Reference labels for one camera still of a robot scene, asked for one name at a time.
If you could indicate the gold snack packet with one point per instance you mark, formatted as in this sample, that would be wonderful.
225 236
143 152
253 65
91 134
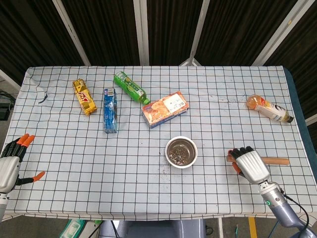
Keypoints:
84 98

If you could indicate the white checkered tablecloth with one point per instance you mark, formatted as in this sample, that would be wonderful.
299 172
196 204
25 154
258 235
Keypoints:
99 161

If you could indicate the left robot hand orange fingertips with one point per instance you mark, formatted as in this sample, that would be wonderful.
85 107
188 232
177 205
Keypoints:
8 168

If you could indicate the white table leg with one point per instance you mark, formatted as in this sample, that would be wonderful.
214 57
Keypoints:
220 228

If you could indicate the black device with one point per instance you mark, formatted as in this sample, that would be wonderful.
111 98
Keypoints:
5 109

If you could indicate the white frame bar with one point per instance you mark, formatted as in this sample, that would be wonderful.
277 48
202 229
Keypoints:
10 80
311 120

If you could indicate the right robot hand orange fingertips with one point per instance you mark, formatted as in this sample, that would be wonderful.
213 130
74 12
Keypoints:
252 164

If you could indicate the wooden stick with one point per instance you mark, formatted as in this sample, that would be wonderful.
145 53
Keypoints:
277 161

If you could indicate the stainless steel bowl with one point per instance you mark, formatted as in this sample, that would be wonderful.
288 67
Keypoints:
192 148

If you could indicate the green white package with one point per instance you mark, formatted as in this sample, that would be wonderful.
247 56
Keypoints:
73 229

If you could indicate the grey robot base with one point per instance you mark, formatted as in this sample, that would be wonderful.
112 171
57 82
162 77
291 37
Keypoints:
153 229

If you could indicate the blue carton box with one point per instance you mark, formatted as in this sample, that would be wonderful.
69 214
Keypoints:
110 111

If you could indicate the orange plastic bag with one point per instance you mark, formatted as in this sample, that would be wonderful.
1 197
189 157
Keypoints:
267 107

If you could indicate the green plastic bottle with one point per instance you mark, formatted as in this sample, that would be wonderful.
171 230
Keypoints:
128 86

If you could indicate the orange blue biscuit box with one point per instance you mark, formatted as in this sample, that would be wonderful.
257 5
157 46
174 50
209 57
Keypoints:
163 109

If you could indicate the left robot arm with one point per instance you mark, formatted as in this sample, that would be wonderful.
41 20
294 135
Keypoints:
2 205

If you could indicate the white frame post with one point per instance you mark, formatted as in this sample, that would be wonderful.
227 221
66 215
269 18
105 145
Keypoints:
71 32
281 32
198 32
141 32

